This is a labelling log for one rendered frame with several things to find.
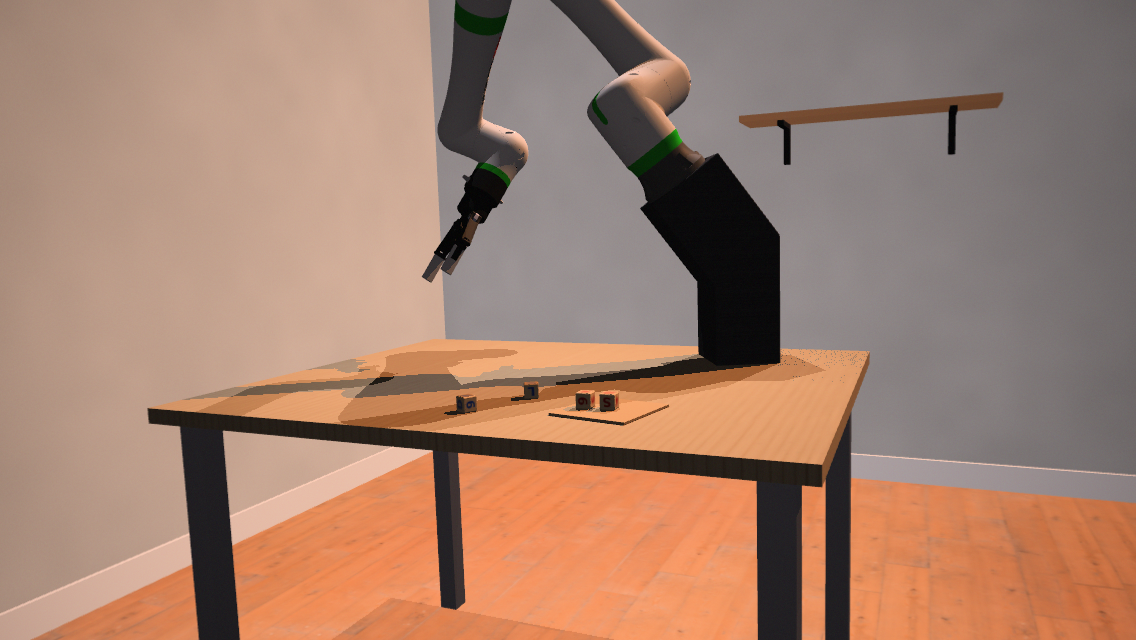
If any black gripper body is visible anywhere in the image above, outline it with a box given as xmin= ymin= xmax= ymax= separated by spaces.
xmin=457 ymin=190 xmax=494 ymax=227

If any tan square mat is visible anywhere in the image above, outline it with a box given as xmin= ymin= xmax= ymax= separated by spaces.
xmin=549 ymin=397 xmax=669 ymax=425

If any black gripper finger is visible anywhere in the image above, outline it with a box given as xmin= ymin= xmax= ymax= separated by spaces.
xmin=421 ymin=219 xmax=459 ymax=283
xmin=440 ymin=211 xmax=482 ymax=275

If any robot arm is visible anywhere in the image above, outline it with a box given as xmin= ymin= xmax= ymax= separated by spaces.
xmin=437 ymin=0 xmax=705 ymax=208

